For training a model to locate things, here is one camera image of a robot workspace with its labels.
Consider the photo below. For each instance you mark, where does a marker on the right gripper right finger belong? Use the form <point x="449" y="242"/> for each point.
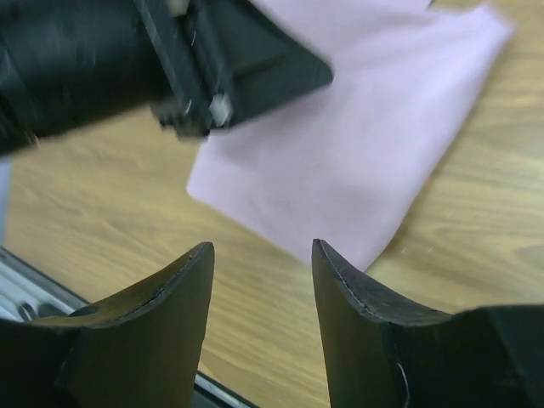
<point x="382" y="349"/>

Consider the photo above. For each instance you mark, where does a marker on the aluminium frame rail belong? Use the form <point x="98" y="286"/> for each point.
<point x="28" y="294"/>

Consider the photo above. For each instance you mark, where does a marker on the pink tank top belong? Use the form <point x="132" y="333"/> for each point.
<point x="345" y="164"/>

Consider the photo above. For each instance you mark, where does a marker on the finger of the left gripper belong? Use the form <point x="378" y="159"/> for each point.
<point x="250" y="66"/>

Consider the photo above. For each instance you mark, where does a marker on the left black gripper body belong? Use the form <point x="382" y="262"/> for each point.
<point x="68" y="64"/>

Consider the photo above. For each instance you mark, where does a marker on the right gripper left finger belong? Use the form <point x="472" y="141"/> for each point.
<point x="139" y="347"/>

